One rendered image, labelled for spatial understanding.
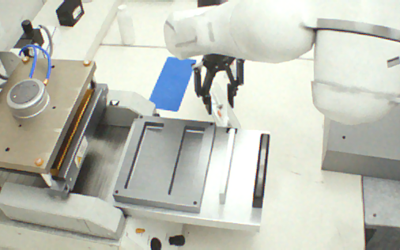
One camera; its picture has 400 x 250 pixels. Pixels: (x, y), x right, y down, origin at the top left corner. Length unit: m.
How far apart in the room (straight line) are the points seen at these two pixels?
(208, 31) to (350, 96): 0.26
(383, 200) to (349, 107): 0.65
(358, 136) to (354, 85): 0.58
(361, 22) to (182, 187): 0.48
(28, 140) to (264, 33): 0.47
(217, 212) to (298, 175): 0.37
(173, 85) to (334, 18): 0.88
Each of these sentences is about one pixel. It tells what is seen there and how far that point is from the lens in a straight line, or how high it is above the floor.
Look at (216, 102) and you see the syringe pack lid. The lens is 1.18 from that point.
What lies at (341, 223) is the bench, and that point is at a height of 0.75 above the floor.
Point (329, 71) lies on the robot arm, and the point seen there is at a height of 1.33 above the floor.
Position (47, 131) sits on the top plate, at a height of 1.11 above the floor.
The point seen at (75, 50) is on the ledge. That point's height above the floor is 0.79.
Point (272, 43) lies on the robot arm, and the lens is 0.53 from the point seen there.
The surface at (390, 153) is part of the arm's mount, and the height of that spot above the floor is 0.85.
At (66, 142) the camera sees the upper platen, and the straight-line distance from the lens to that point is 0.83.
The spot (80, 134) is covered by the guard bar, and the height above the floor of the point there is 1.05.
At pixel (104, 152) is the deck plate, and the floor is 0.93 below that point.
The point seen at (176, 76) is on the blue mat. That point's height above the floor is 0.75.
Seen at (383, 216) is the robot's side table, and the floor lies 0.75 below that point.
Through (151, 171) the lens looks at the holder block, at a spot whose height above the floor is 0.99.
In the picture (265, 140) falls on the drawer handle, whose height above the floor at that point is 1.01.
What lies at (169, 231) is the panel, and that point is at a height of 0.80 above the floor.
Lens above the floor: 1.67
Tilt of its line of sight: 50 degrees down
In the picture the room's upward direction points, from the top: 3 degrees counter-clockwise
